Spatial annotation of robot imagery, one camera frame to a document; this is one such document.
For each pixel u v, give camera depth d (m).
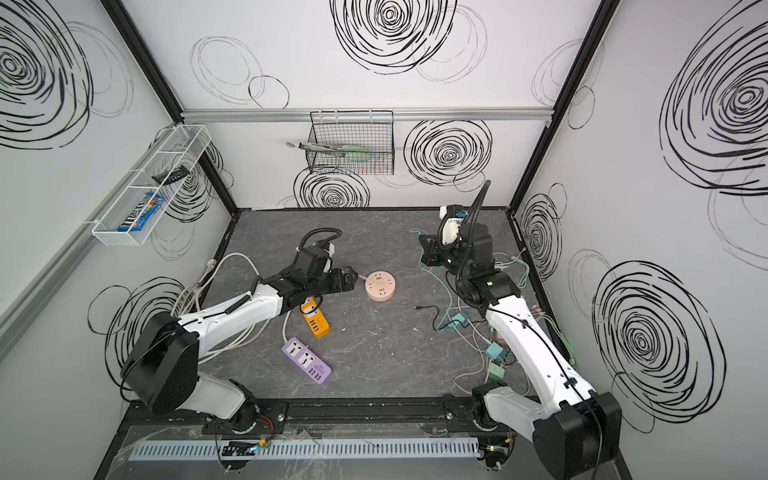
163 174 0.77
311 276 0.67
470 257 0.55
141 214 0.67
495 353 0.82
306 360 0.81
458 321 0.86
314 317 0.89
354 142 1.06
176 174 0.80
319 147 0.86
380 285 0.96
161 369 0.43
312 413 0.76
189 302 0.94
